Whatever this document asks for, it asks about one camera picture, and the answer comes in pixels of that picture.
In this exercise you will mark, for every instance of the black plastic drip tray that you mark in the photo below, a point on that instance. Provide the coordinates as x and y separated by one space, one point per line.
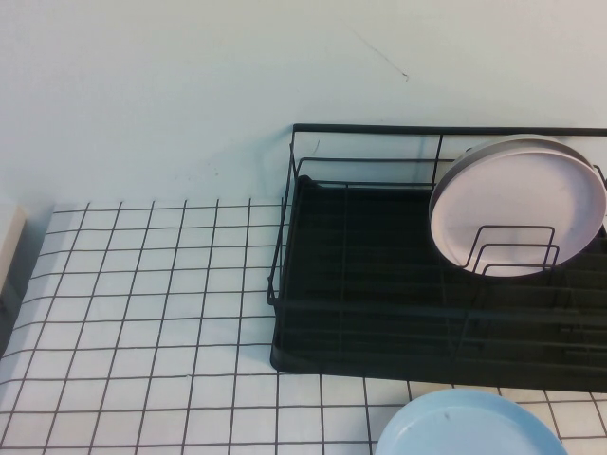
379 227

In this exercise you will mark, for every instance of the blue round plate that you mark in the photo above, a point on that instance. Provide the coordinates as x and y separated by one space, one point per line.
465 426

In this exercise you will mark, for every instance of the grey round plate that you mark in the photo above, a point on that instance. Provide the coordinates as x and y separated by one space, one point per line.
521 140

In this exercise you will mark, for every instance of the pink round plate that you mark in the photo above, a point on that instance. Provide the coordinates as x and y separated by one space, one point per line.
521 199

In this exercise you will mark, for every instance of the beige board edge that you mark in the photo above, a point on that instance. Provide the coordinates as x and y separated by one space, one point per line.
9 246

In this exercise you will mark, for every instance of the white black-grid tablecloth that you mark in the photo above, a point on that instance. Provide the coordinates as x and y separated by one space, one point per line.
142 308

